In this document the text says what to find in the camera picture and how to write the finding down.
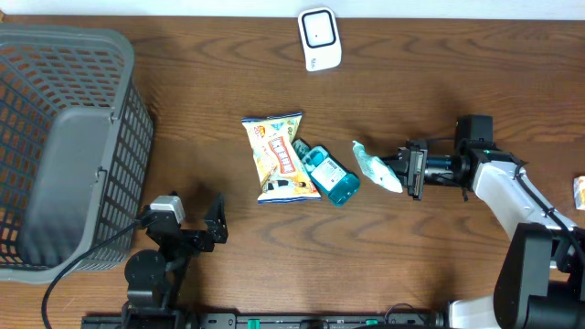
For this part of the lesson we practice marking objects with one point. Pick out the yellow red snack bag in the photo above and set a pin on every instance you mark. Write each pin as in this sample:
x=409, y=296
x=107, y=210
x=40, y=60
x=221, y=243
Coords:
x=283, y=178

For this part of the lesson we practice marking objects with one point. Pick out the small orange box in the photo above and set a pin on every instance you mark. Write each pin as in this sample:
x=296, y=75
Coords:
x=579, y=192

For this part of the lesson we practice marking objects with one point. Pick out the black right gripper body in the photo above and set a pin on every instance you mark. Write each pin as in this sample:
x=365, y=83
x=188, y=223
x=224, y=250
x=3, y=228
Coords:
x=427, y=169

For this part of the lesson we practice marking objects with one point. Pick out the grey plastic shopping basket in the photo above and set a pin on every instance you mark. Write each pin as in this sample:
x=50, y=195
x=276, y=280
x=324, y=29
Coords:
x=75, y=144

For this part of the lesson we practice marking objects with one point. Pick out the light teal wipes packet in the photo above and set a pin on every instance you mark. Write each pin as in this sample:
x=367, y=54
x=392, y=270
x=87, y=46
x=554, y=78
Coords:
x=374, y=168

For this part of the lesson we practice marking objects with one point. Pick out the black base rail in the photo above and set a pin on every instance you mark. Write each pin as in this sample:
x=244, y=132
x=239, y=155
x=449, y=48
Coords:
x=279, y=321

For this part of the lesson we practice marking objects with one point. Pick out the teal mouthwash bottle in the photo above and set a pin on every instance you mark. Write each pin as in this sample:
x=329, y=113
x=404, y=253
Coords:
x=330, y=177

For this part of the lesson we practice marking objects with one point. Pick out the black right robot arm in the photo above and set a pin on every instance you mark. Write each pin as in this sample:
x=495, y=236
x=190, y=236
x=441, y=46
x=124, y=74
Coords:
x=541, y=283

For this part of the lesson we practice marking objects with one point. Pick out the white barcode scanner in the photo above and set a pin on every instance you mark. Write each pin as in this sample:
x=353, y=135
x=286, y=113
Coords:
x=320, y=39

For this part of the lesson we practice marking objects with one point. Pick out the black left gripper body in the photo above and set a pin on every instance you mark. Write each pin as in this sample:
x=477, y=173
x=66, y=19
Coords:
x=177, y=254

